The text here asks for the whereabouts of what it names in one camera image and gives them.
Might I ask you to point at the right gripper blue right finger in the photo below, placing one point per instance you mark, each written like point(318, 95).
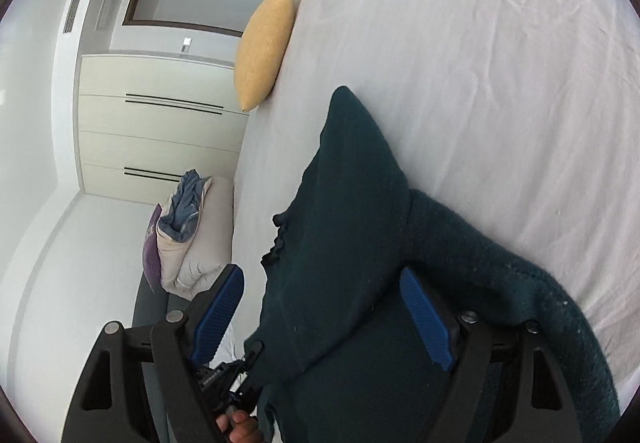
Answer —
point(431, 319)

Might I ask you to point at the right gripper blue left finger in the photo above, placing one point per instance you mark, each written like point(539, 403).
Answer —
point(210, 314)

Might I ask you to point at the dark green knit sweater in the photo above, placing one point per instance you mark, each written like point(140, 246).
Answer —
point(343, 360)

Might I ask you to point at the person's left hand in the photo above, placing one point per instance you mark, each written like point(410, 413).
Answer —
point(240, 427)

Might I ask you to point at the folded beige duvet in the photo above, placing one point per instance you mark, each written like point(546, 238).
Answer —
point(191, 268)

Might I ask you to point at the dark grey sofa bench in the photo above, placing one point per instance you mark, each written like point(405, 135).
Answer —
point(151, 306)

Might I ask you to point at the purple pillow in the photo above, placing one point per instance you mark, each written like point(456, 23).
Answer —
point(152, 268)

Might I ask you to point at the blue grey crumpled garment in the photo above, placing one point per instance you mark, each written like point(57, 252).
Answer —
point(180, 221)

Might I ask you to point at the cream wardrobe with drawers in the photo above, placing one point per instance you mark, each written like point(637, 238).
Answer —
point(143, 121)

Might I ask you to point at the yellow cushion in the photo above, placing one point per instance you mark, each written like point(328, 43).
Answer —
point(261, 50)

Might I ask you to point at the white bed sheet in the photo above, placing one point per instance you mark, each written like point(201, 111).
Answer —
point(521, 116)

